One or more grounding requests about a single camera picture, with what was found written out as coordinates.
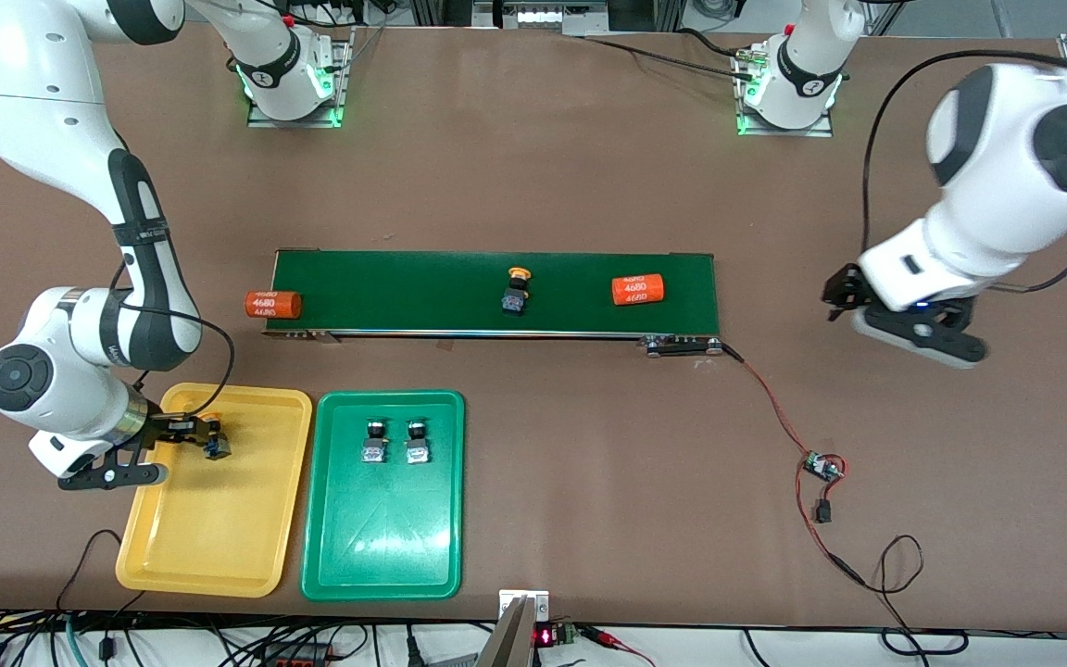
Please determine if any yellow push button switch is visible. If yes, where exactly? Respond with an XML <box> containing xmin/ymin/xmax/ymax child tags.
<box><xmin>198</xmin><ymin>419</ymin><xmax>232</xmax><ymax>463</ymax></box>
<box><xmin>499</xmin><ymin>266</ymin><xmax>534</xmax><ymax>317</ymax></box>

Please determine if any orange 4680 cylinder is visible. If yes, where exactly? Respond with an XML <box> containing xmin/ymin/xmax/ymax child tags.
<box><xmin>610</xmin><ymin>274</ymin><xmax>666</xmax><ymax>307</ymax></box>
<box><xmin>245</xmin><ymin>290</ymin><xmax>303</xmax><ymax>321</ymax></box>

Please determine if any yellow plastic tray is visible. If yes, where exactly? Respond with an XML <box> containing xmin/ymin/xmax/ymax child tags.
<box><xmin>116</xmin><ymin>382</ymin><xmax>314</xmax><ymax>599</ymax></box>

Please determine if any small green circuit board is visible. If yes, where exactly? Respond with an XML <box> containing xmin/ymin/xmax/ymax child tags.
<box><xmin>802</xmin><ymin>450</ymin><xmax>844</xmax><ymax>484</ymax></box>

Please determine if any green plastic tray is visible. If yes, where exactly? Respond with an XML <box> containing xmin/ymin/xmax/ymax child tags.
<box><xmin>300</xmin><ymin>389</ymin><xmax>466</xmax><ymax>603</ymax></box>

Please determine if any red connector block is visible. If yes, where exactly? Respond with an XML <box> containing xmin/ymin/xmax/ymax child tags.
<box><xmin>260</xmin><ymin>646</ymin><xmax>333</xmax><ymax>667</ymax></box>

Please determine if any green conveyor belt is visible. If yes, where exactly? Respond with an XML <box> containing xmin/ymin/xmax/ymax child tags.
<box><xmin>262</xmin><ymin>248</ymin><xmax>724</xmax><ymax>359</ymax></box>

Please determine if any red clip lead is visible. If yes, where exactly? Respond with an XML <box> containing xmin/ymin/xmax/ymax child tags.
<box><xmin>580</xmin><ymin>624</ymin><xmax>657</xmax><ymax>667</ymax></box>

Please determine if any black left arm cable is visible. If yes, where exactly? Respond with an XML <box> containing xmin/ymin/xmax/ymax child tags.
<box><xmin>860</xmin><ymin>48</ymin><xmax>1067</xmax><ymax>296</ymax></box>

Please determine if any red black twisted wire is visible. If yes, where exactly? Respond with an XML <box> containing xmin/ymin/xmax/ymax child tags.
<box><xmin>717</xmin><ymin>341</ymin><xmax>870</xmax><ymax>588</ymax></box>

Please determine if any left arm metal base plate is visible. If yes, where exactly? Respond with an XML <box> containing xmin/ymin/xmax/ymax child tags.
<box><xmin>734</xmin><ymin>44</ymin><xmax>836</xmax><ymax>139</ymax></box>

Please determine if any thin black looped cable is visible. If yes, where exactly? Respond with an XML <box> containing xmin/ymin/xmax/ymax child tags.
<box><xmin>862</xmin><ymin>535</ymin><xmax>970</xmax><ymax>657</ymax></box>

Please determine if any black table cable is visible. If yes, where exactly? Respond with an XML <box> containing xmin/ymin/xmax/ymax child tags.
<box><xmin>580</xmin><ymin>26</ymin><xmax>762</xmax><ymax>81</ymax></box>

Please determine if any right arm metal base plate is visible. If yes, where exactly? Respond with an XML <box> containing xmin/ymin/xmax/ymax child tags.
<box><xmin>246</xmin><ymin>26</ymin><xmax>355</xmax><ymax>129</ymax></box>

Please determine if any grey metal camera mount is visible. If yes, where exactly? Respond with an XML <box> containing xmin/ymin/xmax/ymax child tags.
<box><xmin>476</xmin><ymin>589</ymin><xmax>551</xmax><ymax>667</ymax></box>

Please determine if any metal frame with light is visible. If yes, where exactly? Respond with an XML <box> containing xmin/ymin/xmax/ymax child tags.
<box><xmin>471</xmin><ymin>0</ymin><xmax>610</xmax><ymax>38</ymax></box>

